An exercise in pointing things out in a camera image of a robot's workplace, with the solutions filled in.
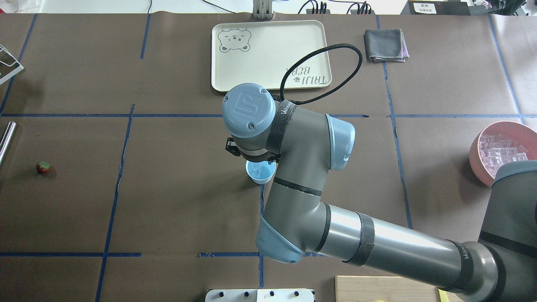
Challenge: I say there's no aluminium frame post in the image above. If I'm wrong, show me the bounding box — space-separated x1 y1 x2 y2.
253 0 274 20

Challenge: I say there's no clear ice cube pile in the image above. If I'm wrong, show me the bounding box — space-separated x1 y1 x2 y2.
478 134 529 177

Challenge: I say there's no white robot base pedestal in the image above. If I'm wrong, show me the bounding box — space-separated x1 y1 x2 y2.
205 288 316 302

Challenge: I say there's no white wire cup rack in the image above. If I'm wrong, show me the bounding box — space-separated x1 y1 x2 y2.
0 44 24 85

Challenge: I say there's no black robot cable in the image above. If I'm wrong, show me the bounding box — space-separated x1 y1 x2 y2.
273 43 363 105

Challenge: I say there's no red strawberry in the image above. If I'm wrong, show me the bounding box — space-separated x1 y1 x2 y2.
35 161 51 174

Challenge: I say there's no yellow plastic knife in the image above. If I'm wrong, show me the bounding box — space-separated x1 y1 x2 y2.
437 289 450 302

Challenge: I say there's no cream bear serving tray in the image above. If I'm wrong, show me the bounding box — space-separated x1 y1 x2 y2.
211 20 332 92

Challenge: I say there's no light blue plastic cup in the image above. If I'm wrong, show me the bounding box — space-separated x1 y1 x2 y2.
245 161 277 185

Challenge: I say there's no folded grey cloth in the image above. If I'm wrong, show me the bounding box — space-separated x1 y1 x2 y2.
364 29 410 62

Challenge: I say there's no pink bowl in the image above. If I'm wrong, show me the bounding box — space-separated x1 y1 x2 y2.
469 121 537 187

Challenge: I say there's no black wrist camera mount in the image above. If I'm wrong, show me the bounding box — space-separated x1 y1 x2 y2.
226 137 281 163

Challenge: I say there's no wooden cutting board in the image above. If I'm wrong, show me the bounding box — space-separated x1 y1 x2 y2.
334 276 462 302

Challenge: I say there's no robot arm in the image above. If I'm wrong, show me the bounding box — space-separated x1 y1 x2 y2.
222 83 537 302

